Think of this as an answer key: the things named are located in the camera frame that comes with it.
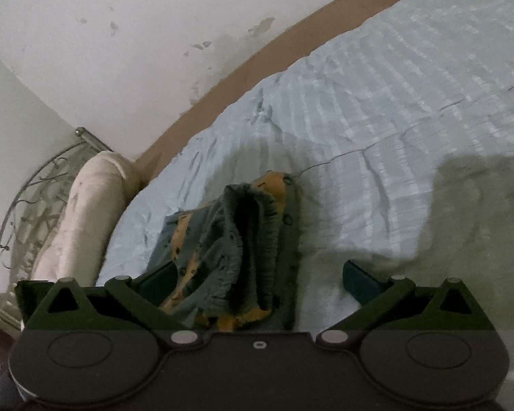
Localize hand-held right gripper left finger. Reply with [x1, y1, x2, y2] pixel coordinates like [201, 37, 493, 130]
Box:
[25, 260, 198, 347]

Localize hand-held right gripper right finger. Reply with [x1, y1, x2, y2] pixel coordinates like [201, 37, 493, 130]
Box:
[316, 259, 496, 347]

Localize blue pants with orange patches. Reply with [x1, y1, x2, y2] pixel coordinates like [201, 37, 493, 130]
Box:
[148, 171, 304, 333]

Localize white pillow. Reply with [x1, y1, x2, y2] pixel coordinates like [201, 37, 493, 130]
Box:
[29, 151, 140, 287]

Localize metal bed headboard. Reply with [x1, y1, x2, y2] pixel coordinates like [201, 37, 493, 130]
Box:
[0, 127, 113, 330]

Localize light blue blanket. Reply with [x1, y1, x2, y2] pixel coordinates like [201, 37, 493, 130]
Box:
[95, 0, 514, 379]

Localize brown bed sheet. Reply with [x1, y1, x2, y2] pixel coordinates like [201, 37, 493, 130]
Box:
[131, 0, 442, 183]

